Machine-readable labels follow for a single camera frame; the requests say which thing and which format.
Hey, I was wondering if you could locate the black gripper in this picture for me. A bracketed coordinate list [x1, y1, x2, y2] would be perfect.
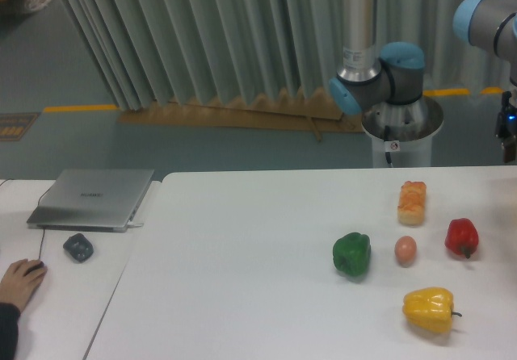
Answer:
[500, 90, 517, 163]

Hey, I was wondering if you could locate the yellow bell pepper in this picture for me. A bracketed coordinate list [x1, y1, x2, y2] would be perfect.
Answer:
[402, 287, 462, 333]

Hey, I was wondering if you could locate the black computer mouse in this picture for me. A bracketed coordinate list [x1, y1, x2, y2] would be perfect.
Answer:
[23, 262, 45, 276]

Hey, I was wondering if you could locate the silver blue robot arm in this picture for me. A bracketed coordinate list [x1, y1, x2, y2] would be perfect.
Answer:
[329, 0, 516, 168]

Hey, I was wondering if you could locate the dark sleeved forearm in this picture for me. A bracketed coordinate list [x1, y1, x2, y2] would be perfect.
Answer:
[0, 303, 20, 360]

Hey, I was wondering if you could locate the red bell pepper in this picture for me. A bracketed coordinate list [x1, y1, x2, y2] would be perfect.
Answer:
[444, 218, 479, 259]

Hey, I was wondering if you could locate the green bell pepper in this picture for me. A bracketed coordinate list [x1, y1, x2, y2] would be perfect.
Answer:
[332, 232, 371, 277]

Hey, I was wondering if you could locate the person's bare hand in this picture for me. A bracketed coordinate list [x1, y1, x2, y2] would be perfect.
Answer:
[1, 259, 48, 313]

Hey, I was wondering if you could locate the toasted bread loaf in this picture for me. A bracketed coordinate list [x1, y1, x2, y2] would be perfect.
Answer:
[397, 181, 427, 226]

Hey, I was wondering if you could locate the brown egg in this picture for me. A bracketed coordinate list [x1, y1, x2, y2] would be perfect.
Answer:
[394, 236, 417, 266]

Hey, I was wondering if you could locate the brown cardboard sheet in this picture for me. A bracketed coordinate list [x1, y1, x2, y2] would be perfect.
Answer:
[118, 87, 363, 141]

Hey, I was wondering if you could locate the pale green folding curtain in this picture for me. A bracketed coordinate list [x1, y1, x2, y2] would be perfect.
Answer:
[62, 0, 510, 110]

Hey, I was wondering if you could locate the silver closed laptop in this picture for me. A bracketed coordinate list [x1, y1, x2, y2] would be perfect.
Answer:
[27, 169, 154, 232]

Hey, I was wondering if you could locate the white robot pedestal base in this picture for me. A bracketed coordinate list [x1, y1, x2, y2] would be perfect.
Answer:
[362, 96, 443, 168]

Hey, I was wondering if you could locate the black pedestal cable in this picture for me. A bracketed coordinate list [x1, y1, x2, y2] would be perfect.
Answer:
[383, 125, 395, 169]

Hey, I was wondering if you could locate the black mouse cable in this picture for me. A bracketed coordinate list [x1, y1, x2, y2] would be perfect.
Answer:
[0, 178, 61, 263]

